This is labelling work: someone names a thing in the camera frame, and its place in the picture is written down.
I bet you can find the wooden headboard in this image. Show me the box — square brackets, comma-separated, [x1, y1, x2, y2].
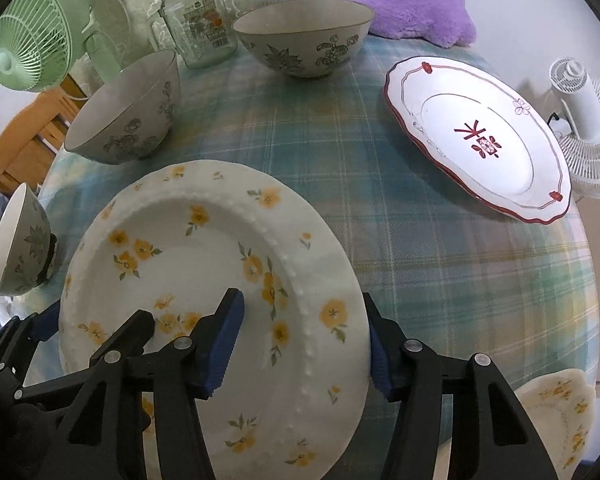
[0, 72, 93, 196]

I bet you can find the green desk fan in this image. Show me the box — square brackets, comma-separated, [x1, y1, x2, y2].
[0, 0, 131, 93]

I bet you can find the scalloped yellow floral plate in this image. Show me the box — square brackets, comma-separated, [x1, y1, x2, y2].
[515, 367, 597, 480]

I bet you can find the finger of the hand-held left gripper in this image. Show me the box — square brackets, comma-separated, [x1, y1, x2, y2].
[0, 302, 61, 361]

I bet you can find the white desk fan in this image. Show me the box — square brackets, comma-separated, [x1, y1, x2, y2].
[547, 58, 600, 201]

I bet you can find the glass jar with black lid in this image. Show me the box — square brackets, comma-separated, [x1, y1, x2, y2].
[150, 0, 238, 69]

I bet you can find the large yellow floral plate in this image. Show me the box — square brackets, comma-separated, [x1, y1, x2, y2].
[58, 160, 373, 480]

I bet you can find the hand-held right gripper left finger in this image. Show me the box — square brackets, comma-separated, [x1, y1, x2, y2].
[50, 287, 245, 480]

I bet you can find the large grey floral bowl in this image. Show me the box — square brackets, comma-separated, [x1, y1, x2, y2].
[231, 0, 376, 79]
[63, 50, 182, 165]

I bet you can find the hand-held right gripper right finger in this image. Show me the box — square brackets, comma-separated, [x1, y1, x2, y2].
[364, 294, 558, 480]

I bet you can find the white plate with red rim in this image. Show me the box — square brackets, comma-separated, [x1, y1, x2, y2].
[384, 56, 572, 224]

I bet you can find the purple plush toy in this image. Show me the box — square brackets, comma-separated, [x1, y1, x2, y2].
[320, 0, 477, 49]

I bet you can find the small grey floral bowl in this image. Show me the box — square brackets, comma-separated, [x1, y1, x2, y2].
[0, 182, 58, 297]

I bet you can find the black power cable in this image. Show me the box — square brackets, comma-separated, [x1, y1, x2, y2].
[546, 112, 571, 136]

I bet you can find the plaid tablecloth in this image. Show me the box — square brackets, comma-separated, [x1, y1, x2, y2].
[37, 35, 597, 461]

